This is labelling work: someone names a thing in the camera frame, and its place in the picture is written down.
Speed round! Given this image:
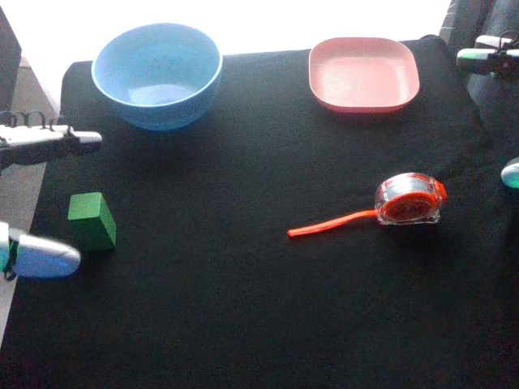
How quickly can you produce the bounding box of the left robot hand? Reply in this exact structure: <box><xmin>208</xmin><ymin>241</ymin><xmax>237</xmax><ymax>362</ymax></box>
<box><xmin>0</xmin><ymin>110</ymin><xmax>103</xmax><ymax>281</ymax></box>

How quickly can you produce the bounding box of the clear orange tape measure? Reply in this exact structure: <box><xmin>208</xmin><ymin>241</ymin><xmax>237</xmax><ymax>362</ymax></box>
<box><xmin>286</xmin><ymin>172</ymin><xmax>448</xmax><ymax>240</ymax></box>

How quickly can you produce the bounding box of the green block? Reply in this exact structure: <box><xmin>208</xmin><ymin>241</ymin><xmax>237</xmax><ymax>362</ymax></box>
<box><xmin>66</xmin><ymin>191</ymin><xmax>118</xmax><ymax>253</ymax></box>

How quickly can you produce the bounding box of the pink square plate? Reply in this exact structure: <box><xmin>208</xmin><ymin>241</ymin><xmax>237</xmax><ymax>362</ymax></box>
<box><xmin>307</xmin><ymin>36</ymin><xmax>420</xmax><ymax>114</ymax></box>

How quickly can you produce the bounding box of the black table cloth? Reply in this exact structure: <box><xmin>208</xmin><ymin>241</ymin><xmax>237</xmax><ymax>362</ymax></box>
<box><xmin>0</xmin><ymin>34</ymin><xmax>519</xmax><ymax>389</ymax></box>

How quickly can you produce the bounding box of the blue bowl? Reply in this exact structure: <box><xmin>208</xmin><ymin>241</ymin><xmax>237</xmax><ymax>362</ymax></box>
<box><xmin>91</xmin><ymin>23</ymin><xmax>224</xmax><ymax>132</ymax></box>

